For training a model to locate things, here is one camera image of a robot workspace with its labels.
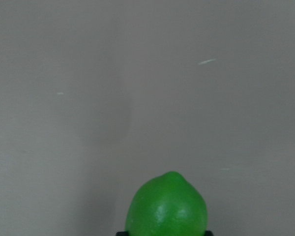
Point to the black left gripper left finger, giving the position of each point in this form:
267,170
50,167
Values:
123,233

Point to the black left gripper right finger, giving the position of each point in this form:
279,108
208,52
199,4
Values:
208,233

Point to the green lime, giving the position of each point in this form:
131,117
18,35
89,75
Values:
167,205

